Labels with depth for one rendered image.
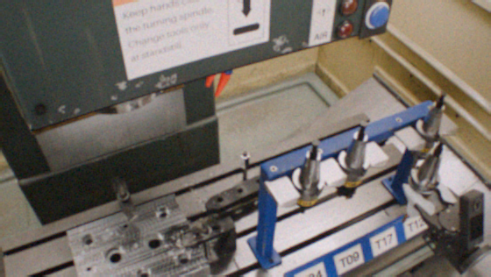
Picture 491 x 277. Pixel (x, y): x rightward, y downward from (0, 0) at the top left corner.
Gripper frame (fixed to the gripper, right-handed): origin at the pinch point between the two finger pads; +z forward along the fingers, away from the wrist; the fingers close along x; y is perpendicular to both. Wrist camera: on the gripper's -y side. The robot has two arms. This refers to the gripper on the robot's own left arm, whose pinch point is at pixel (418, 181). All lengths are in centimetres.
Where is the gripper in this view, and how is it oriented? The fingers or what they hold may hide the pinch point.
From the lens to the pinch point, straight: 95.5
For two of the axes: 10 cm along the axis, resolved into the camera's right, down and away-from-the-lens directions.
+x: 9.0, -3.0, 3.1
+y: -0.2, 6.9, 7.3
